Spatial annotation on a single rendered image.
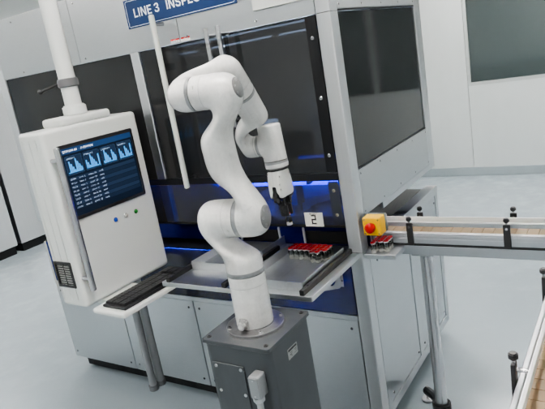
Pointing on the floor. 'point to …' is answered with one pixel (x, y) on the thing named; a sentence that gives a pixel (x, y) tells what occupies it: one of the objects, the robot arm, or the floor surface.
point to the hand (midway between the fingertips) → (286, 209)
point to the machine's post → (351, 196)
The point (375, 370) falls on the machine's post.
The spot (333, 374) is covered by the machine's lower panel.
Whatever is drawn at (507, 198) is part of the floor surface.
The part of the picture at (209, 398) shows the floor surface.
